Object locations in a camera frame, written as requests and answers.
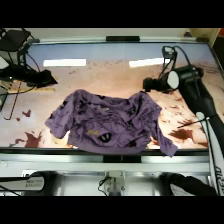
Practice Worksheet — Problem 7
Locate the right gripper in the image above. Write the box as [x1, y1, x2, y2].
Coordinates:
[142, 76, 168, 93]

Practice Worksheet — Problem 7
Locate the purple printed T-shirt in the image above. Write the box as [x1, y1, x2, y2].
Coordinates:
[44, 88, 179, 159]

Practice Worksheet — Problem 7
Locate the yellow wooden slatted rack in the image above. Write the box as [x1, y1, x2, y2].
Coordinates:
[5, 86, 57, 94]

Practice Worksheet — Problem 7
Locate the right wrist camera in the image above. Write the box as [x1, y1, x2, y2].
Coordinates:
[161, 45, 178, 80]

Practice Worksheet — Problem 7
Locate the silver frame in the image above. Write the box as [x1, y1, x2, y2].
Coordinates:
[0, 147, 224, 196]

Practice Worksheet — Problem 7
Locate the black cable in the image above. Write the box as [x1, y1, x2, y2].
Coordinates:
[173, 45, 194, 67]
[97, 175, 113, 196]

